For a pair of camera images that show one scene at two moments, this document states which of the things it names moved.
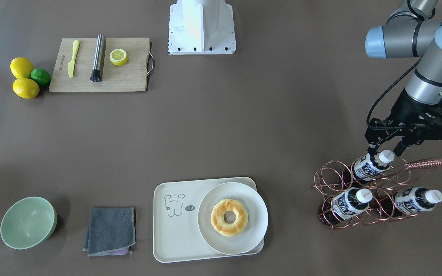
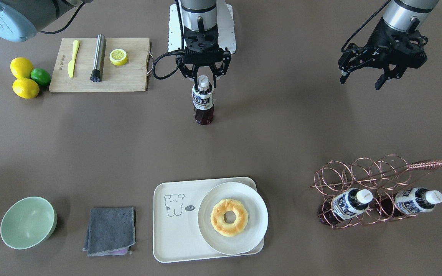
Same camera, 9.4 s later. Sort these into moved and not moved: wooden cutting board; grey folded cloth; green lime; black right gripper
Moved: black right gripper
Not moved: grey folded cloth; green lime; wooden cutting board
